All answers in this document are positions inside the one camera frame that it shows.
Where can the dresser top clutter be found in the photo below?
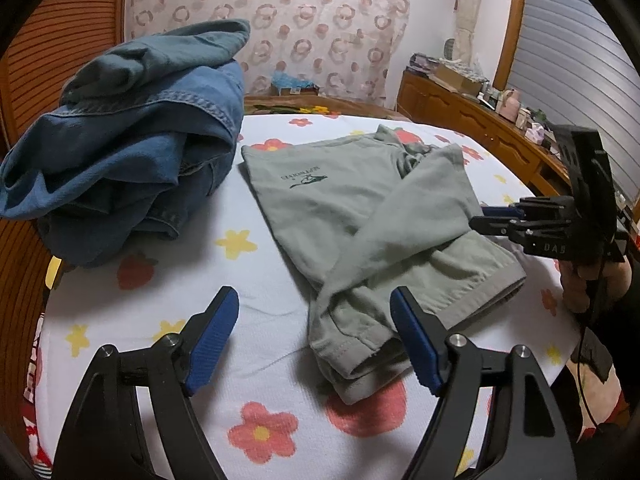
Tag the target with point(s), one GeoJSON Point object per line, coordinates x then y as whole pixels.
{"type": "Point", "coordinates": [460, 77]}

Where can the white flower print blanket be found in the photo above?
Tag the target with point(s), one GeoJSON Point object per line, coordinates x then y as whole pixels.
{"type": "Point", "coordinates": [175, 270]}

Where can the person's right forearm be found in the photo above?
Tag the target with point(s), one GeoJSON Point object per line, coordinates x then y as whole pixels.
{"type": "Point", "coordinates": [622, 330]}

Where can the white lace curtain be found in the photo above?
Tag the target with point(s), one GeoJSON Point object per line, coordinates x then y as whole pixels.
{"type": "Point", "coordinates": [467, 15]}

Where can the teal denim pants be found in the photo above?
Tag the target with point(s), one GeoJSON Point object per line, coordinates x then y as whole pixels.
{"type": "Point", "coordinates": [150, 55]}

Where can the grey window blind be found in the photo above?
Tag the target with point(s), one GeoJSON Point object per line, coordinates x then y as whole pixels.
{"type": "Point", "coordinates": [560, 35]}

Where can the blue denim jeans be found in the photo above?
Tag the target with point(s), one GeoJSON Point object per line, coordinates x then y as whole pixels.
{"type": "Point", "coordinates": [125, 160]}

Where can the small cardboard box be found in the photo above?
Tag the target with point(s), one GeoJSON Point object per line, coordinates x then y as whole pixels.
{"type": "Point", "coordinates": [292, 89]}

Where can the circle print curtain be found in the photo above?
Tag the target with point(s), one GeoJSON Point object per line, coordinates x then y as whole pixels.
{"type": "Point", "coordinates": [300, 10]}

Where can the wooden dresser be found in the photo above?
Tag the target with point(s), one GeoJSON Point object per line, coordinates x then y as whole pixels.
{"type": "Point", "coordinates": [450, 105]}

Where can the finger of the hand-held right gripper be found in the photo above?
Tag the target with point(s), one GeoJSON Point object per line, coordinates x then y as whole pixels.
{"type": "Point", "coordinates": [500, 211]}
{"type": "Point", "coordinates": [492, 225]}

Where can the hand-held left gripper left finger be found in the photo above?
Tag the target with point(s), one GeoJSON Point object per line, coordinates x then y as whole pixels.
{"type": "Point", "coordinates": [215, 340]}

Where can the red patterned cloth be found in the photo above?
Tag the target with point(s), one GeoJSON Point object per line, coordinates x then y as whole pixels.
{"type": "Point", "coordinates": [36, 360]}

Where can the person's right hand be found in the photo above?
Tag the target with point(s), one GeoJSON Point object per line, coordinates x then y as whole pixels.
{"type": "Point", "coordinates": [575, 290]}

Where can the grey-green pants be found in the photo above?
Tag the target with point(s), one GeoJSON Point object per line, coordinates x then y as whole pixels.
{"type": "Point", "coordinates": [340, 195]}

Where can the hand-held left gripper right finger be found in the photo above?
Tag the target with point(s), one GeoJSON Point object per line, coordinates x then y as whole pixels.
{"type": "Point", "coordinates": [415, 345]}

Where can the brown floral blanket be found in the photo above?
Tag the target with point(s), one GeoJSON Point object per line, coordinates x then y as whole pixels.
{"type": "Point", "coordinates": [350, 108]}

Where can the slatted wooden wardrobe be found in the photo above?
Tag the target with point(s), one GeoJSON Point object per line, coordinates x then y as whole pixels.
{"type": "Point", "coordinates": [65, 35]}

